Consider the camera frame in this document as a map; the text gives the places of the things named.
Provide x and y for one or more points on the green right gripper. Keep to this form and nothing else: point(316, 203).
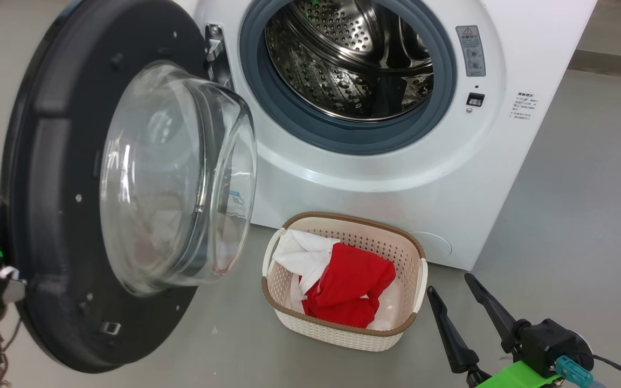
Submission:
point(521, 377)

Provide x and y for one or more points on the washing machine door with glass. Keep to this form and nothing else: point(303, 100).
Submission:
point(57, 161)

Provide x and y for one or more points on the red and white garment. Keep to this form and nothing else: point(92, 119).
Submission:
point(305, 250)

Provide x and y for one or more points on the cream plastic laundry basket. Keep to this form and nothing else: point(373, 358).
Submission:
point(343, 335)

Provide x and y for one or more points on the white washing machine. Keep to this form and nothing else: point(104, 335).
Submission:
point(397, 183)

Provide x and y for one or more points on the black door lock slot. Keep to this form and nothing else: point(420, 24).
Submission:
point(475, 99)

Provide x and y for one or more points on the grey rubber door gasket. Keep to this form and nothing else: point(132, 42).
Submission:
point(289, 124)

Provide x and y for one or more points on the steel washing machine drum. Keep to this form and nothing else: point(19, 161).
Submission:
point(343, 64)

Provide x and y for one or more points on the metal door hinge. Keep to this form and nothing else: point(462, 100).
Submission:
point(214, 48)

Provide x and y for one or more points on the round filter cover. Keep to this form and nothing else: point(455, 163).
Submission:
point(432, 245)

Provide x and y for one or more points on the small printed text sticker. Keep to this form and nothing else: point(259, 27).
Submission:
point(522, 105)

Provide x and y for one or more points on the grey warning label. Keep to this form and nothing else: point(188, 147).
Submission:
point(471, 51)

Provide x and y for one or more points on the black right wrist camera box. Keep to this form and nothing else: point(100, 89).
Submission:
point(550, 345)

